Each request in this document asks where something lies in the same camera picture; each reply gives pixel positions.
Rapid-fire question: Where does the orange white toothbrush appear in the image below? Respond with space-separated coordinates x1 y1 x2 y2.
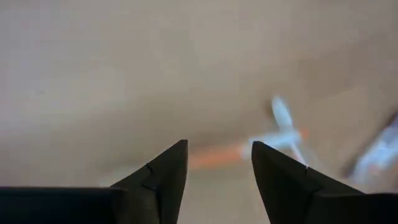
188 143 249 171

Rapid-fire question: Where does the purple toothbrush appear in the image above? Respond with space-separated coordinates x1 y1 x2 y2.
341 111 398 187

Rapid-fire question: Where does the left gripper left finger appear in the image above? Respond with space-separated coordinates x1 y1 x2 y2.
0 139 189 224

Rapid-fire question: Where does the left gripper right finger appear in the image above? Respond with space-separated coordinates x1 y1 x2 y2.
251 141 398 224

